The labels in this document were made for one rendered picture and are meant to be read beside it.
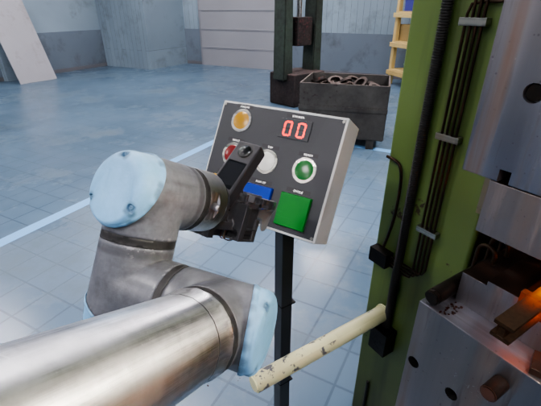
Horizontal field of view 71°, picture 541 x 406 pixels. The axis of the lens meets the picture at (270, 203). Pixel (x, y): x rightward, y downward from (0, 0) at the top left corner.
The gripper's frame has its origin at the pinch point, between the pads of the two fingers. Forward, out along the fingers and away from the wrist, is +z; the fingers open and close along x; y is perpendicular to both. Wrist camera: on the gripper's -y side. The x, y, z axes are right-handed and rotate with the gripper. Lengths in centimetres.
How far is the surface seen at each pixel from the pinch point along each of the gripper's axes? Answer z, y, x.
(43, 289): 68, 84, -162
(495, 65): -3.4, -28.8, 32.0
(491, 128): 0.4, -20.6, 33.7
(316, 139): 11.0, -16.0, 1.0
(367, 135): 342, -93, -90
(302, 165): 10.6, -9.7, -0.5
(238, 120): 10.6, -17.1, -20.5
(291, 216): 10.2, 1.8, 0.3
